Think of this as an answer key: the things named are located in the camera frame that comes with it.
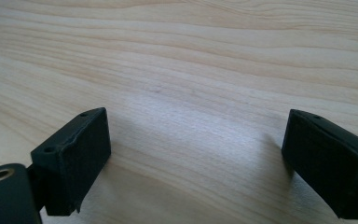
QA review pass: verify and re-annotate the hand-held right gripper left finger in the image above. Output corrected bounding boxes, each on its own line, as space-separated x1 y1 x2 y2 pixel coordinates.
26 106 112 217

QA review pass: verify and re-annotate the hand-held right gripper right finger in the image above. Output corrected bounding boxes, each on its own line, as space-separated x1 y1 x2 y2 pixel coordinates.
281 108 358 220

